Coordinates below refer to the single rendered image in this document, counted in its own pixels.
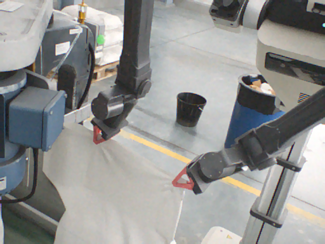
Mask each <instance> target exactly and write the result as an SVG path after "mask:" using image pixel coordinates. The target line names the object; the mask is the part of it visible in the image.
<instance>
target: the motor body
mask: <svg viewBox="0 0 325 244"><path fill-rule="evenodd" d="M26 82H27V74H26V72H25V71H24V70H23V69H22V68H21V69H18V71H17V73H16V74H14V75H13V76H12V77H9V78H6V79H0V196H4V195H5V194H8V193H10V192H11V191H12V190H14V189H15V188H16V186H18V184H19V183H21V181H22V179H23V176H24V175H25V161H27V159H28V157H26V146H23V145H18V144H12V143H10V142H9V140H8V136H7V105H8V104H9V103H10V102H11V101H12V100H13V99H15V97H17V96H18V95H19V94H20V89H26Z"/></svg>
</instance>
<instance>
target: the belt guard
mask: <svg viewBox="0 0 325 244"><path fill-rule="evenodd" d="M4 1H13V2H19V3H25V5H23V6H21V7H19V8H17V9H16V10H15V11H12V12H9V11H3V10H0V72H1V71H12V70H15V69H21V68H23V67H27V66H28V65H30V64H32V63H33V62H34V61H35V58H36V55H37V52H38V50H39V48H40V45H41V42H42V40H43V37H44V35H45V32H46V29H47V26H48V24H49V21H50V18H51V16H52V12H53V0H4Z"/></svg>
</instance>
